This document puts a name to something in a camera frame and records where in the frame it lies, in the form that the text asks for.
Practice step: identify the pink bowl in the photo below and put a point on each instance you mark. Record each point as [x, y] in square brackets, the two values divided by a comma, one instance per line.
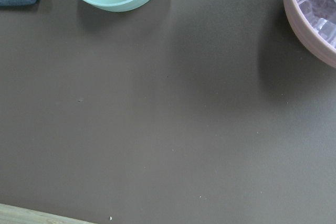
[313, 22]

